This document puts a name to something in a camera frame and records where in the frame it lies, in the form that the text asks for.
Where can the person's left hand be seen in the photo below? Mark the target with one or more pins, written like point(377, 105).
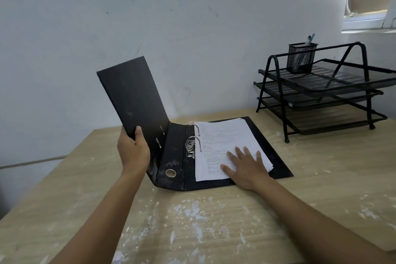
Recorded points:
point(133, 152)

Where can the person's right hand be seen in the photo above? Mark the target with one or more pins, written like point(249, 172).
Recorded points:
point(247, 171)

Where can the person's right middle finger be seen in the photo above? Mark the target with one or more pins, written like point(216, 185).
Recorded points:
point(239, 155)

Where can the person's right little finger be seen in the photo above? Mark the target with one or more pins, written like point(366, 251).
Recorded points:
point(260, 158)

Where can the person's left thumb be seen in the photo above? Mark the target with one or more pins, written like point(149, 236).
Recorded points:
point(138, 133)

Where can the person's right thumb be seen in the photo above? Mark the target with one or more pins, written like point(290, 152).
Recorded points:
point(226, 171)

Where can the stack of white printed papers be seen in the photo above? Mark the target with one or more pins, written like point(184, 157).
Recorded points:
point(216, 140)

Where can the black lever arch binder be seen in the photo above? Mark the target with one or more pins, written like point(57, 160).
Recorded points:
point(136, 99)

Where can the person's right forearm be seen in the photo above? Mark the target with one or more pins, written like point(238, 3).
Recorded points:
point(318, 226)

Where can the person's left forearm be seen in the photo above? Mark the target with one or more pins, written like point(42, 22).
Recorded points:
point(102, 220)

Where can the black mesh document tray rack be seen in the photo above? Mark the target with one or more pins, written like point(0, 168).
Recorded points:
point(324, 93)

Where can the black mesh pen holder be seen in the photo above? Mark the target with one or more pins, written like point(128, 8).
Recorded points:
point(301, 58)

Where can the blue pen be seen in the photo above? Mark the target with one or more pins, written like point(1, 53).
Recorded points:
point(310, 39)

